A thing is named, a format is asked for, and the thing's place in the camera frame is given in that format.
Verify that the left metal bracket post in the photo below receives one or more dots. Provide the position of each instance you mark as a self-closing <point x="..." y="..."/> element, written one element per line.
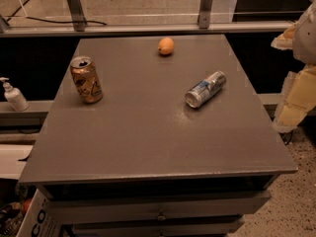
<point x="78" y="19"/>

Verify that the orange lemon fruit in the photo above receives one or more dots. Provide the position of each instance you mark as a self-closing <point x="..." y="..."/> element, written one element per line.
<point x="166" y="46"/>

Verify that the gold soda can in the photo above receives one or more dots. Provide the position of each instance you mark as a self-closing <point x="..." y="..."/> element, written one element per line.
<point x="86" y="80"/>

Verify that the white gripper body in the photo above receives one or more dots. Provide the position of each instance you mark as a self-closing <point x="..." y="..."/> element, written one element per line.
<point x="306" y="39"/>

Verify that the white pump bottle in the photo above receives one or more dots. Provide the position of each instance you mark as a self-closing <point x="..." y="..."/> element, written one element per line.
<point x="14" y="96"/>

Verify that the upper drawer knob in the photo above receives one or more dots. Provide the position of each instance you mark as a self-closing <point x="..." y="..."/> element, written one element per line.
<point x="161" y="216"/>

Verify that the right metal bracket post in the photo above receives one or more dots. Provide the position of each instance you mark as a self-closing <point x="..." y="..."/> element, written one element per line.
<point x="203" y="18"/>

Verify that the metal bracket post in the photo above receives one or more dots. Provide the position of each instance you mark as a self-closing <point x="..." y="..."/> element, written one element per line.
<point x="78" y="19"/>
<point x="203" y="18"/>

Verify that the white cardboard box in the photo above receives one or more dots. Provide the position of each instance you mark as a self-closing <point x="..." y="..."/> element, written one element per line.
<point x="37" y="221"/>

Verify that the grey drawer cabinet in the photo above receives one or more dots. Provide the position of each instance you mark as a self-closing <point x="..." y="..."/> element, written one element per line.
<point x="107" y="169"/>

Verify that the silver blue redbull can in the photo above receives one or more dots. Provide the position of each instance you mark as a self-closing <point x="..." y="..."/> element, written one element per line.
<point x="205" y="89"/>

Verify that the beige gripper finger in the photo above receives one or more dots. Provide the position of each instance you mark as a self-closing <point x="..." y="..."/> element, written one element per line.
<point x="286" y="40"/>
<point x="297" y="99"/>

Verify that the grey metal rail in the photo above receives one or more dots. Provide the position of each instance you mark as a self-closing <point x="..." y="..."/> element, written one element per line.
<point x="146" y="30"/>

